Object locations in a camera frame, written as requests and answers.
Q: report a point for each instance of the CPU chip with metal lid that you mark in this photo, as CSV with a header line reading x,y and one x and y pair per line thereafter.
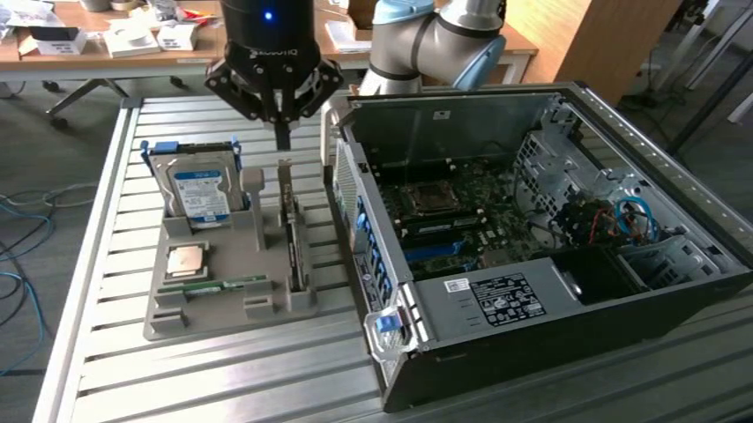
x,y
184,261

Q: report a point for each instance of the grey cup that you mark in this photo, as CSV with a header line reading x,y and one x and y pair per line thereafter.
x,y
94,5

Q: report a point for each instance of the green RAM stick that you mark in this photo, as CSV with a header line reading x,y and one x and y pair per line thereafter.
x,y
210,285
443,225

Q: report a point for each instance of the red and yellow packet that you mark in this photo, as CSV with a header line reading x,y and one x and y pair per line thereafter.
x,y
196,15

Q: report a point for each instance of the green motherboard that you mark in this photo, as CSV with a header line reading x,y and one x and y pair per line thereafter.
x,y
511,233

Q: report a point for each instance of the silver disk bay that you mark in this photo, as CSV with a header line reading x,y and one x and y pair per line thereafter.
x,y
664,264

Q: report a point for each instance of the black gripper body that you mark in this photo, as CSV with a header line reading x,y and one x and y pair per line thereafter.
x,y
269,53

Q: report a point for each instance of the grey parts rack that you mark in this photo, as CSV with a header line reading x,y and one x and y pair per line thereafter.
x,y
234,282

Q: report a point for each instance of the black open PC case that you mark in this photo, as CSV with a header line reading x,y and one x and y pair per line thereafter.
x,y
528,365

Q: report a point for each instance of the white box with round insert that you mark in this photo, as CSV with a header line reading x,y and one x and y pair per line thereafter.
x,y
125,44

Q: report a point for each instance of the tape roll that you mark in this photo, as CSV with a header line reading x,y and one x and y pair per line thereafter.
x,y
124,4

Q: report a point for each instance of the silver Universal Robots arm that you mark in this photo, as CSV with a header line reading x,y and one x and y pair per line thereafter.
x,y
411,39

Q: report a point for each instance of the Nvidia graphics card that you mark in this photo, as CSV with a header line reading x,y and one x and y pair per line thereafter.
x,y
292,238

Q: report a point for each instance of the light wooden cabinet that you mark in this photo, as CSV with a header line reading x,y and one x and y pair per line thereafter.
x,y
616,44

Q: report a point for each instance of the hard disk in blue caddy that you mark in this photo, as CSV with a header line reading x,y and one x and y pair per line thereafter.
x,y
200,189

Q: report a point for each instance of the white box with black lid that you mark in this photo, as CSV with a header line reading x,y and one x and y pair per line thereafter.
x,y
58,46

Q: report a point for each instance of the clear plastic bag with papers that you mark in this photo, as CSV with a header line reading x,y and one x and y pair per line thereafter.
x,y
29,15

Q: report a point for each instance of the silver power supply unit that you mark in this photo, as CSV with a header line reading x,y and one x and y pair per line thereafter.
x,y
447,317

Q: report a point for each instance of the CPU socket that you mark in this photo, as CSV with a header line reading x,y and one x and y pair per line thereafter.
x,y
432,198

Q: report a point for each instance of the brown cardboard box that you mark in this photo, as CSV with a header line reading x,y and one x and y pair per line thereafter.
x,y
359,13

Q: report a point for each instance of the blue expansion slot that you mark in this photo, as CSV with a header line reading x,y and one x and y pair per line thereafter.
x,y
432,253

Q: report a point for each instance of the small white labelled box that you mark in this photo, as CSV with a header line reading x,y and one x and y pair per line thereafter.
x,y
176,39

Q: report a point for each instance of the white paper booklet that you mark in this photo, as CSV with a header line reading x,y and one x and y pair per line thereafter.
x,y
343,37

